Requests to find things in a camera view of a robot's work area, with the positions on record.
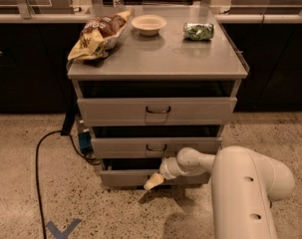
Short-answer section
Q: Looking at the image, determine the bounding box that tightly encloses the dark counter with grey ledge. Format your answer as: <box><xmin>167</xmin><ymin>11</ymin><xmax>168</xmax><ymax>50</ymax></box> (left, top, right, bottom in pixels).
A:
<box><xmin>0</xmin><ymin>23</ymin><xmax>302</xmax><ymax>114</ymax></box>

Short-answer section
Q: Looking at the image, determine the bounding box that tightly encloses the beige paper bowl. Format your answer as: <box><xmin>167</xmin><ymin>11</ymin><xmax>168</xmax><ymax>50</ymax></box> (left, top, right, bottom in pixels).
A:
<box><xmin>132</xmin><ymin>15</ymin><xmax>166</xmax><ymax>36</ymax></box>

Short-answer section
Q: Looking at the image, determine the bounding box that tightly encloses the grey metal drawer cabinet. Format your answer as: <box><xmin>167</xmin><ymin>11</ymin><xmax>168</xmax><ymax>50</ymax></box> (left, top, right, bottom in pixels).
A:
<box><xmin>66</xmin><ymin>5</ymin><xmax>250</xmax><ymax>188</ymax></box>

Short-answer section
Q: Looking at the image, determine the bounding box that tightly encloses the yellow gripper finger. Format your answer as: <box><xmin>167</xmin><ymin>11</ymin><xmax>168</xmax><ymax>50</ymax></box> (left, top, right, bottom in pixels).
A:
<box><xmin>144</xmin><ymin>172</ymin><xmax>164</xmax><ymax>190</ymax></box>

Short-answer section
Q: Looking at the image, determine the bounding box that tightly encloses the yellow brown chip bag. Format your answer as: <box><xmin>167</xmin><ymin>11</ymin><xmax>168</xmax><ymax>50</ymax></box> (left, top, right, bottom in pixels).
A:
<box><xmin>68</xmin><ymin>10</ymin><xmax>132</xmax><ymax>61</ymax></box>

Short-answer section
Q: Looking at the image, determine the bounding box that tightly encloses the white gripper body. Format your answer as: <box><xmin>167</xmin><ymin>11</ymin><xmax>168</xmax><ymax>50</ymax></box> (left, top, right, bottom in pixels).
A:
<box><xmin>159</xmin><ymin>157</ymin><xmax>181</xmax><ymax>180</ymax></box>

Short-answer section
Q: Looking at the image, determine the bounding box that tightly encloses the blue tape floor mark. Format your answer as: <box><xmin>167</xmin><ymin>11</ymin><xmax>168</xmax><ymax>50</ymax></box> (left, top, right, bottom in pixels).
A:
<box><xmin>45</xmin><ymin>218</ymin><xmax>83</xmax><ymax>239</ymax></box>

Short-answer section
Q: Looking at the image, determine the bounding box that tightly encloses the grey middle drawer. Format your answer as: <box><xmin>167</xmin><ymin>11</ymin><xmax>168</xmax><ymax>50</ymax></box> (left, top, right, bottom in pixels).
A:
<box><xmin>91</xmin><ymin>137</ymin><xmax>221</xmax><ymax>158</ymax></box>

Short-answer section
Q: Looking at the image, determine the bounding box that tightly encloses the blue power box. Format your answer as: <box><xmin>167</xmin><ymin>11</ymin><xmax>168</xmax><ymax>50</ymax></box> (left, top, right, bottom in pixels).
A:
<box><xmin>78</xmin><ymin>129</ymin><xmax>93</xmax><ymax>154</ymax></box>

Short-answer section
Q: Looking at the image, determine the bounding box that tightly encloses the grey drawer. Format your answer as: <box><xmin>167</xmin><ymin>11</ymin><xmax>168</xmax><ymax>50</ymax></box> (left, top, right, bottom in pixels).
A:
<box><xmin>100</xmin><ymin>158</ymin><xmax>210</xmax><ymax>187</ymax></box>
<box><xmin>91</xmin><ymin>137</ymin><xmax>221</xmax><ymax>158</ymax></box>
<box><xmin>78</xmin><ymin>98</ymin><xmax>236</xmax><ymax>126</ymax></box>

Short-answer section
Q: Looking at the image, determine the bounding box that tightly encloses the grey top drawer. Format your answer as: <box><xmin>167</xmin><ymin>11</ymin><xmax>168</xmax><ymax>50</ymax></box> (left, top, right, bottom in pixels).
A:
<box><xmin>78</xmin><ymin>98</ymin><xmax>236</xmax><ymax>126</ymax></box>

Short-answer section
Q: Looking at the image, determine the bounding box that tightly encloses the black cable left floor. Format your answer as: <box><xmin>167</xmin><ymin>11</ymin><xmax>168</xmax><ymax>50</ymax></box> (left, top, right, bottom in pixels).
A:
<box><xmin>34</xmin><ymin>128</ymin><xmax>102</xmax><ymax>239</ymax></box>

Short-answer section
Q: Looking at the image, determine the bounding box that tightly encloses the grey bottom drawer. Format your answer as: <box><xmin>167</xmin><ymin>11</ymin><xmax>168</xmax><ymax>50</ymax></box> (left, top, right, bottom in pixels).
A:
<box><xmin>100</xmin><ymin>158</ymin><xmax>210</xmax><ymax>187</ymax></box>

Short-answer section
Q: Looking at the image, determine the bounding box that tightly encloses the green snack bag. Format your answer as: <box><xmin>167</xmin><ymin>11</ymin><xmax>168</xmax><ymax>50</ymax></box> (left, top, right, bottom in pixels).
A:
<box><xmin>183</xmin><ymin>23</ymin><xmax>214</xmax><ymax>41</ymax></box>

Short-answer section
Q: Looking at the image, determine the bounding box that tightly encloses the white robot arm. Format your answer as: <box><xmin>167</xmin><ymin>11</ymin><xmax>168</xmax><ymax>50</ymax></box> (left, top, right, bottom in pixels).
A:
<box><xmin>145</xmin><ymin>146</ymin><xmax>295</xmax><ymax>239</ymax></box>

